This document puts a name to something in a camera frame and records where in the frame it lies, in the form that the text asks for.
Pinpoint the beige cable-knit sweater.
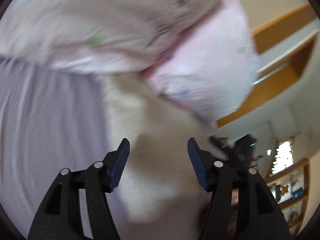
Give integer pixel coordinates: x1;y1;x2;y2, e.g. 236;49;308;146
101;74;212;223

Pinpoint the wooden bookshelf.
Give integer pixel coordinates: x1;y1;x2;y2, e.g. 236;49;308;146
265;158;310;238

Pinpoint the pink pillow with flower print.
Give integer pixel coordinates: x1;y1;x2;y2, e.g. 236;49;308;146
142;0;260;122

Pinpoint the lilac bed sheet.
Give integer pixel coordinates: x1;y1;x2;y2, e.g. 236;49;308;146
1;57;112;239

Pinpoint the pink pillow with tree print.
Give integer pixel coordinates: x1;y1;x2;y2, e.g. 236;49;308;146
1;0;219;74

